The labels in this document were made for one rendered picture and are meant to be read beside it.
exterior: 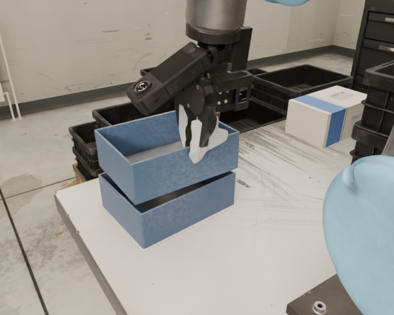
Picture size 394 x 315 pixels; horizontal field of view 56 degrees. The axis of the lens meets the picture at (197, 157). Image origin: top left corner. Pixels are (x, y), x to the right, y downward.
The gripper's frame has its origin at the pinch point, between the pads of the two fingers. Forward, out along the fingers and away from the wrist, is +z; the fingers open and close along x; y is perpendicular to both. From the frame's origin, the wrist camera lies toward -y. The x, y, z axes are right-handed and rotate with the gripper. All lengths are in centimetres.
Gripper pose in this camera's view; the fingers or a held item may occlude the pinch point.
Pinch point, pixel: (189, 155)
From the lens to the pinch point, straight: 58.4
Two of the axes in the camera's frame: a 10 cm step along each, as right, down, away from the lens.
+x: -5.2, -5.3, 6.7
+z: -0.8, 8.1, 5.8
